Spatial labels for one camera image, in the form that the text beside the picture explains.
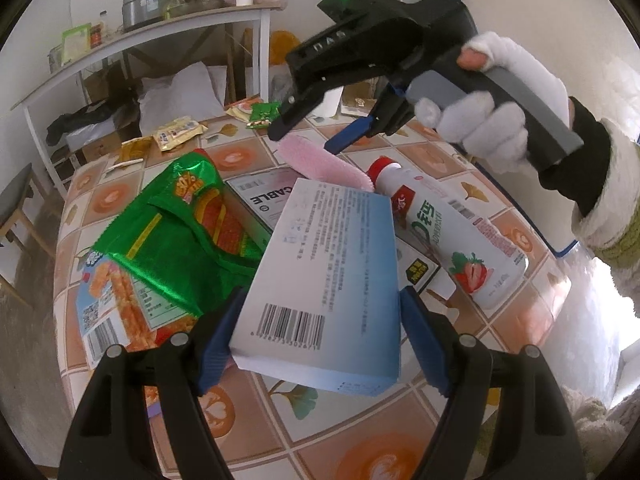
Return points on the wooden chair with dark seat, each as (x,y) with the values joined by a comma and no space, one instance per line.
(15,200)

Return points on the grey shelf table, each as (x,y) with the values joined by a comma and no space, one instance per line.
(150,30)

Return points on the person's right hand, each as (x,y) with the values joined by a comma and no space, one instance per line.
(485,130)

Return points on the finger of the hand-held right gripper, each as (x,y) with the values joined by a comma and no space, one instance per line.
(350,132)
(287,117)

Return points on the orange yellow snack packet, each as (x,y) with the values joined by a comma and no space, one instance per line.
(237,110)

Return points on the metal rice cooker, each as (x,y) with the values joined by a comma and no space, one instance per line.
(150,5)

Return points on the white pillow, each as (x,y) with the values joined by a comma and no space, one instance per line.
(175,95)

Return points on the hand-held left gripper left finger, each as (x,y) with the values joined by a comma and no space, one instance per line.
(215,355)

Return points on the person's right forearm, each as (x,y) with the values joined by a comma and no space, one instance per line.
(615,185)

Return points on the small green snack packet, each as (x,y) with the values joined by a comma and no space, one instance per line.
(262,115)

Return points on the pink sponge cloth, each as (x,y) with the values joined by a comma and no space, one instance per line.
(320,165)

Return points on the large green snack bag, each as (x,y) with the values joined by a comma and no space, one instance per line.
(165,260)

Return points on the dark cloth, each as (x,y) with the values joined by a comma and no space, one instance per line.
(80,120)

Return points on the gold and white flat packet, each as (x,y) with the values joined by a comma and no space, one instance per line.
(357,100)

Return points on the white paper cup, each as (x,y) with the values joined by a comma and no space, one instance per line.
(331,102)

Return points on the yellow plastic bag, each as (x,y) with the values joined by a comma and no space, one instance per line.
(285,47)

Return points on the white blue cardboard box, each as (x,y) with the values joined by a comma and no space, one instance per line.
(325,285)

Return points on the red label jar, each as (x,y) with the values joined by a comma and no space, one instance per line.
(96,34)

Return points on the brown cardboard box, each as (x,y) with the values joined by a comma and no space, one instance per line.
(95,147)

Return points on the white mattress with blue edge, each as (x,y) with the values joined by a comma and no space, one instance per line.
(575,20)

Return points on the white fluffy robe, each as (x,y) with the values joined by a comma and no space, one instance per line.
(600,425)

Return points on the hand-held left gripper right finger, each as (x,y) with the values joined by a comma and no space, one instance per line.
(425,345)

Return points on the strawberry yoghurt bottle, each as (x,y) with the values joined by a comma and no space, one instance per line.
(450,230)

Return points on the small gold packet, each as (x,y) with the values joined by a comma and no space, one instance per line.
(136,149)

